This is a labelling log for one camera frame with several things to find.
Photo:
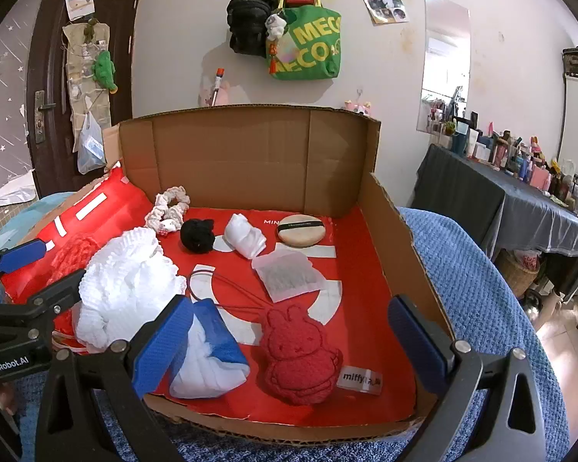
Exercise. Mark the blue fleece blanket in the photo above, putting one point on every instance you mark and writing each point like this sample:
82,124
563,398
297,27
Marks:
486,308

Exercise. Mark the black backpack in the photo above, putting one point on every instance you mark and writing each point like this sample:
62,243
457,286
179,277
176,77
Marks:
248,24

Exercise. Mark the table with grey cloth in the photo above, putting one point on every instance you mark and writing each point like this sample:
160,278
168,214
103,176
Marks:
491,202

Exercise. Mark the brown cardboard box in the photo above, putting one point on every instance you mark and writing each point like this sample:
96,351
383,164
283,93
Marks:
250,154

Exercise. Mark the wall photo collage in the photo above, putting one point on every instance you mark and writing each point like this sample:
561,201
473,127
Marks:
383,2

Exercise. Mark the blue and white cloth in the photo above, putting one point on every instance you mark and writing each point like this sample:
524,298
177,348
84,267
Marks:
216,346

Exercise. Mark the red knit rabbit pouch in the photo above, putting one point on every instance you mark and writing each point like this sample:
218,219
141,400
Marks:
301,356

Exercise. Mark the black knit scrunchie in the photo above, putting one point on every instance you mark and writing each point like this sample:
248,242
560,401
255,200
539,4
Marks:
197,236

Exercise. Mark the wall mirror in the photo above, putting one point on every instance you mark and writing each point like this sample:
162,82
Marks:
445,57

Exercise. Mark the pink wall toy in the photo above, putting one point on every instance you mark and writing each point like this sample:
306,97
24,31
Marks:
357,107

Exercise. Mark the clear hanging plastic bag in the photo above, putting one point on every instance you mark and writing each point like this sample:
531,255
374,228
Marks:
91,147

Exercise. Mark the red foam net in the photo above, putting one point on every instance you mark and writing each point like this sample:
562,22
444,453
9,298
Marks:
70,255

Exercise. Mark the wicker basket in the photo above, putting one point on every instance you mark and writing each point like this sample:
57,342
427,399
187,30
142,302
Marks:
518,274

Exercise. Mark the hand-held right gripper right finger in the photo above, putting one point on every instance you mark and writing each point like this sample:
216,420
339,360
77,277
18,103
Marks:
414,346

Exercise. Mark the white mesh bath pouf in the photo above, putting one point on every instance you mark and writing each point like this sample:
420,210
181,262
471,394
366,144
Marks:
125,288

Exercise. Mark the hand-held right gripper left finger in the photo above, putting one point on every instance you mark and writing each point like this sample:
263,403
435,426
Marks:
166,346

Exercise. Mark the translucent white packet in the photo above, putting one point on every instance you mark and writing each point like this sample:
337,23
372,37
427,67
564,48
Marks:
289,276

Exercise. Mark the white tissue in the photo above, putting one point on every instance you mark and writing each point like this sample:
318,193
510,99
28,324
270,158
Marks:
244,236

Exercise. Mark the green tote bag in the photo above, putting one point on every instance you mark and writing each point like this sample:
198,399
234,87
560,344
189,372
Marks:
313,48

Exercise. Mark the white stick with red cap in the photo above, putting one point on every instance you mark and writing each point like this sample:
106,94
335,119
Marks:
216,86

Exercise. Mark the dark brown door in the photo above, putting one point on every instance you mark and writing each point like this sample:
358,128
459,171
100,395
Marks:
125,33

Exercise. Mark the beige powder puff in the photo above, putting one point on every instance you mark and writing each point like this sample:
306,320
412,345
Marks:
301,231

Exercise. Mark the green plush toy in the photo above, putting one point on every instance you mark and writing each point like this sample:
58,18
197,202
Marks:
104,70

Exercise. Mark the cluttered side table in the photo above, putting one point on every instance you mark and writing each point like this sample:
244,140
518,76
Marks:
520,159

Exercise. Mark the hanging door organizer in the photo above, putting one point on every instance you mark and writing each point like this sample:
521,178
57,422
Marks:
79,72

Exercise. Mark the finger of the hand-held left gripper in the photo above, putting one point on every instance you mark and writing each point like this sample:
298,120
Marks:
21,255
62,286

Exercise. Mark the cream crochet scrunchie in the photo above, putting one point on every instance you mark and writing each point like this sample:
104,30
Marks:
166,209

